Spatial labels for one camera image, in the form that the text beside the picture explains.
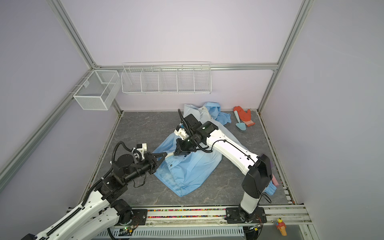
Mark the white ventilation grille strip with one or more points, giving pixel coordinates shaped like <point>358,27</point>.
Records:
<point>179,233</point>

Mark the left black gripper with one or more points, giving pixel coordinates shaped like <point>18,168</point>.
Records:
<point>153,163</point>

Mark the teal toy trowel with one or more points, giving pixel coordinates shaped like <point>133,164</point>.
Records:
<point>240,125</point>

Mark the purple pink toy shovel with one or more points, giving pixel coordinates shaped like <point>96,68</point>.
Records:
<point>274,180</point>

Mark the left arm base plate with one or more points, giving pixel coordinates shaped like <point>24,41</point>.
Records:
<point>135,217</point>

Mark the small toy figure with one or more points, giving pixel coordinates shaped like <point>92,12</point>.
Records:
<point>281,226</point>

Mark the white mesh box basket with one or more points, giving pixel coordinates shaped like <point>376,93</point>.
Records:
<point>98,90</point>

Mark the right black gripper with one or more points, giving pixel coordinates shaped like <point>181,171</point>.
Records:
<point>181,143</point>

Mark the white wire wall shelf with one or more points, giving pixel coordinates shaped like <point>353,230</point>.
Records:
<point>167,78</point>

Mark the light blue zip jacket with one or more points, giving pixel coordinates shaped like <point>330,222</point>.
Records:
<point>184,174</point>

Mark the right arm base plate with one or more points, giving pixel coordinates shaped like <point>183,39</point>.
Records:
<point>240,216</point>

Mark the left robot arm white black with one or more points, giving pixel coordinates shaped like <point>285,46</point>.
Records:
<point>102,206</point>

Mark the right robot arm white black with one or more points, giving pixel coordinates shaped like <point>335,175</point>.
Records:
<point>256,169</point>

